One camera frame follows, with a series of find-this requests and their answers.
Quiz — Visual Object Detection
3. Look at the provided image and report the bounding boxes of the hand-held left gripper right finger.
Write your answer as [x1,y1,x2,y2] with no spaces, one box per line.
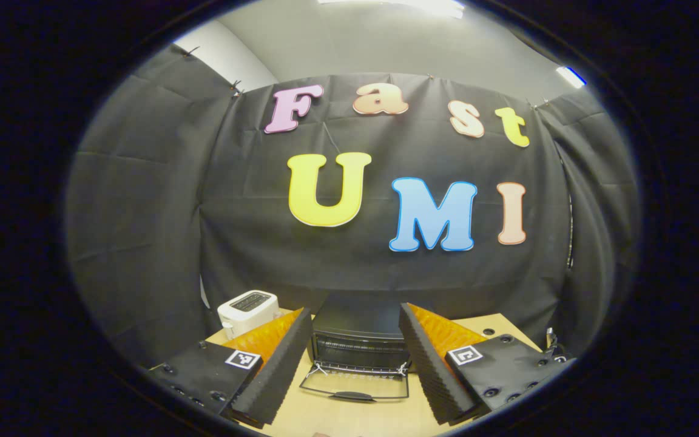
[398,302,576,425]

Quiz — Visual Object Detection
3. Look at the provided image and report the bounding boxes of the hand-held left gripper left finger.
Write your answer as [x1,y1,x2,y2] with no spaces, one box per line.
[146,307,314,427]

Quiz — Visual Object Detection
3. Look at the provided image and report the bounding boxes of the black electric oven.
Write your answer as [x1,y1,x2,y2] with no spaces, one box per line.
[299,293,414,404]

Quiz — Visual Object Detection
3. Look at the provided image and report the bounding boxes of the white toaster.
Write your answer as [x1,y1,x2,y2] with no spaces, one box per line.
[217,290,281,340]

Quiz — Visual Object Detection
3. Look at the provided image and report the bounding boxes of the black backdrop cloth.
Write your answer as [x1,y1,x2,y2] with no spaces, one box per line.
[64,42,641,371]

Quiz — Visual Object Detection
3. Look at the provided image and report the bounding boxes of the ceiling light panel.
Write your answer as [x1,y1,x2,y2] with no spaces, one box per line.
[319,0,465,19]
[556,66,587,89]

